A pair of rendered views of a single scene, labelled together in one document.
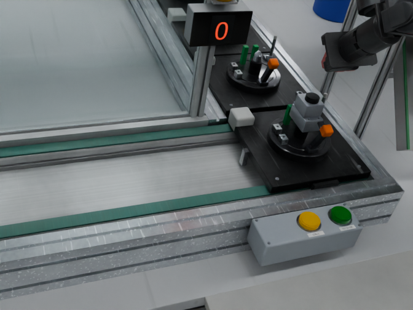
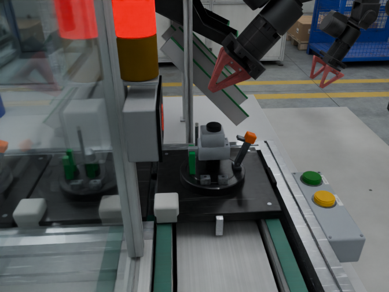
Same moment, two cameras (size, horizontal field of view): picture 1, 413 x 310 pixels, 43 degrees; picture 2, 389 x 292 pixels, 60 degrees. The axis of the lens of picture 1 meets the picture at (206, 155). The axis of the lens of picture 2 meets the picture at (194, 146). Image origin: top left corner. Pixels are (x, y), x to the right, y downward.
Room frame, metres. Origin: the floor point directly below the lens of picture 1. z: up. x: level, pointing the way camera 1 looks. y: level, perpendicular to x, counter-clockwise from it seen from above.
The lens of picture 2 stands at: (0.73, 0.37, 1.39)
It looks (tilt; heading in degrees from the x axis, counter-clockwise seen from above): 30 degrees down; 293
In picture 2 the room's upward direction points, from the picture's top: straight up
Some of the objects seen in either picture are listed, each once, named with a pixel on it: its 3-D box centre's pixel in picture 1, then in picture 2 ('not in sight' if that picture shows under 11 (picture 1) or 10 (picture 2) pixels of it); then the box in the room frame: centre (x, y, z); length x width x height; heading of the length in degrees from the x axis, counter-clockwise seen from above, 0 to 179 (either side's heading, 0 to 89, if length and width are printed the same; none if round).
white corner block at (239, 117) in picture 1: (241, 119); (166, 207); (0.98, -0.06, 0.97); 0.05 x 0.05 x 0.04; 27
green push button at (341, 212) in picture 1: (340, 216); (311, 179); (0.74, -0.28, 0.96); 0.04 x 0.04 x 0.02
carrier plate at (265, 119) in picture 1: (296, 145); (212, 179); (0.93, -0.19, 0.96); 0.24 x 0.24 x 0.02; 27
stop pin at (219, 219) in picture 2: (244, 157); (219, 225); (0.88, -0.08, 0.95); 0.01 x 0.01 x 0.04; 27
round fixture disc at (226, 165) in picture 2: (298, 138); (212, 172); (0.93, -0.19, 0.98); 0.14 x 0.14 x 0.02
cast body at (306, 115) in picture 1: (306, 106); (208, 140); (0.94, -0.19, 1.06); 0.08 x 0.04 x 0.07; 27
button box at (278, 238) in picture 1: (304, 232); (320, 211); (0.70, -0.21, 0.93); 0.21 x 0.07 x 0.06; 117
